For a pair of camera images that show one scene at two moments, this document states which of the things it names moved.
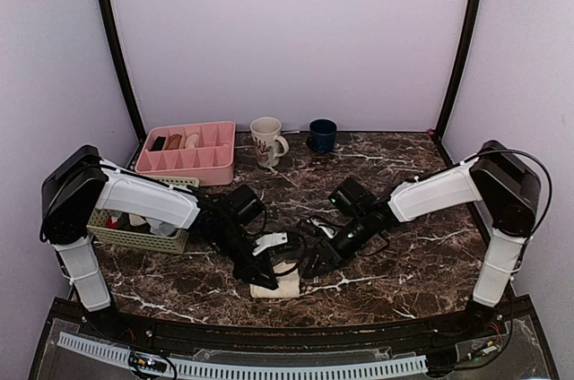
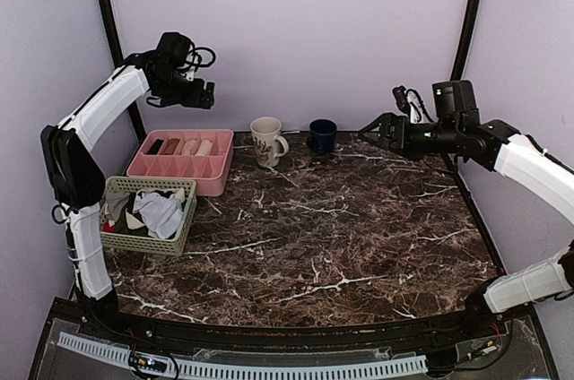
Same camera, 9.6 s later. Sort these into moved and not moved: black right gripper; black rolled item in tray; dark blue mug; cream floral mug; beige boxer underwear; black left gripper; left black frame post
Moved: beige boxer underwear; black right gripper; black left gripper
Not moved: dark blue mug; black rolled item in tray; left black frame post; cream floral mug
